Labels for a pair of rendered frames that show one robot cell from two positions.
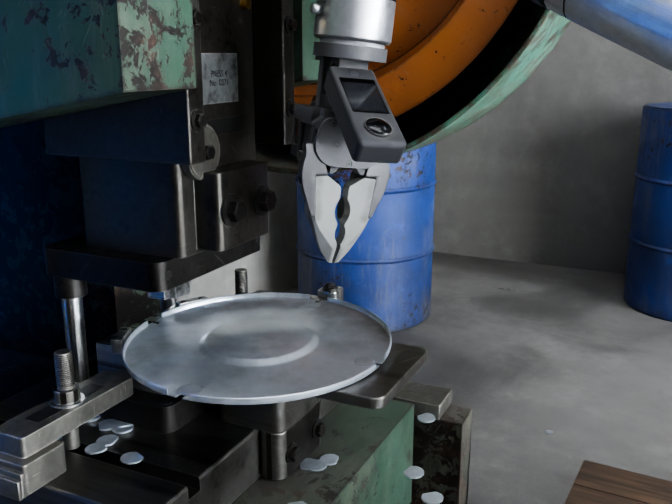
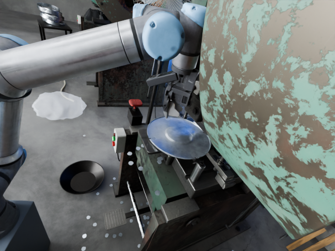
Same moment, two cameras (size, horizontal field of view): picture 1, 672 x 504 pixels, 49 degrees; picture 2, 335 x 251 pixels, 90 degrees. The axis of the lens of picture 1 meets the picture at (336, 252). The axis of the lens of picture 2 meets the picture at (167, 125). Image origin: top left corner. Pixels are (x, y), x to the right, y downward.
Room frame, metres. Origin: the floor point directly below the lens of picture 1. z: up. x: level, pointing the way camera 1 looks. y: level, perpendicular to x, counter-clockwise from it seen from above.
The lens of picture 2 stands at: (1.01, -0.47, 1.24)
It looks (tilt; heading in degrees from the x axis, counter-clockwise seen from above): 35 degrees down; 120
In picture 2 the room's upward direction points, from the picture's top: 17 degrees clockwise
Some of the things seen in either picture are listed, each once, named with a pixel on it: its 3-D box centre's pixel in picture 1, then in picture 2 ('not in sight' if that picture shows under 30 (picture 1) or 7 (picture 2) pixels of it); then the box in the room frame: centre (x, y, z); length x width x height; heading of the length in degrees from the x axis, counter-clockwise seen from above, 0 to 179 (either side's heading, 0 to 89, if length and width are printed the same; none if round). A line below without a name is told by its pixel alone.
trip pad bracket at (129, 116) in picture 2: not in sight; (133, 123); (0.44, 0.13, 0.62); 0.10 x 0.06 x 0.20; 154
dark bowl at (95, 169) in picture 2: not in sight; (83, 178); (0.23, -0.09, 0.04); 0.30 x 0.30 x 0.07
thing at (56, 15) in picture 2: not in sight; (55, 34); (-2.23, 0.83, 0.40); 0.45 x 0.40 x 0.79; 166
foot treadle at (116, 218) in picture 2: not in sight; (151, 208); (0.77, 0.08, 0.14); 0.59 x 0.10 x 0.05; 64
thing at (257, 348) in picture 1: (259, 339); (179, 134); (0.77, 0.08, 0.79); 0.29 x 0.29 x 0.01
